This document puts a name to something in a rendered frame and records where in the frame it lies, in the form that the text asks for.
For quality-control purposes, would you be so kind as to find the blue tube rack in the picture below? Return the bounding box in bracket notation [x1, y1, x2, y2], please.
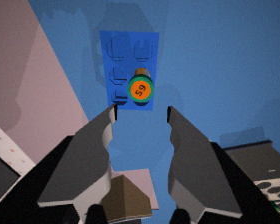
[100, 30, 160, 111]

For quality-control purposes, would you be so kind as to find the blue bench mat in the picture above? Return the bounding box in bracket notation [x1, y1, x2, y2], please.
[28, 0, 280, 224]

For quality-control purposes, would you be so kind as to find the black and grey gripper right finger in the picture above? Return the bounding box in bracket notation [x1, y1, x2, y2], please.
[167, 106, 280, 224]

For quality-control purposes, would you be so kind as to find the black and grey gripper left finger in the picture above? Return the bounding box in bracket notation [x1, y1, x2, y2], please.
[0, 104, 117, 224]

